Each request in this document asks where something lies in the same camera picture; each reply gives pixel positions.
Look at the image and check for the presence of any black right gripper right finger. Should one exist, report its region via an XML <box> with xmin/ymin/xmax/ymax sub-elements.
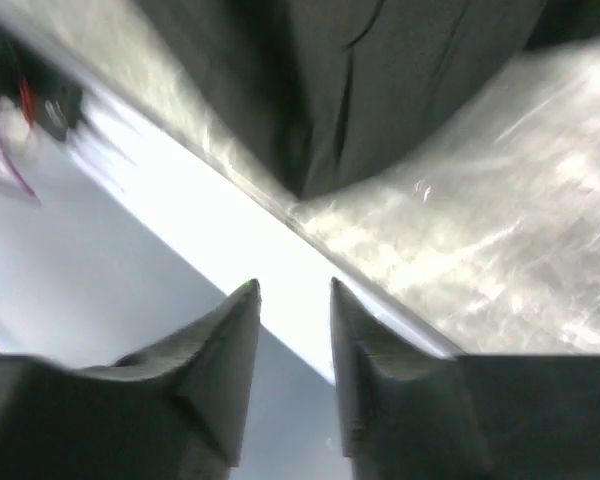
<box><xmin>331</xmin><ymin>280</ymin><xmax>600</xmax><ymax>479</ymax></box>

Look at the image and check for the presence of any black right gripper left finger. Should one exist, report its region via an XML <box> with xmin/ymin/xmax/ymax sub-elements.
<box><xmin>0</xmin><ymin>280</ymin><xmax>261</xmax><ymax>480</ymax></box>

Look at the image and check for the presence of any black long sleeve shirt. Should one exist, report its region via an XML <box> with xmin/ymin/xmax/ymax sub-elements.
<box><xmin>140</xmin><ymin>0</ymin><xmax>600</xmax><ymax>200</ymax></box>

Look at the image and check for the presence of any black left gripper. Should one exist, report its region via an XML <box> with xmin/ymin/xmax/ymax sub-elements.
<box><xmin>0</xmin><ymin>25</ymin><xmax>83</xmax><ymax>142</ymax></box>

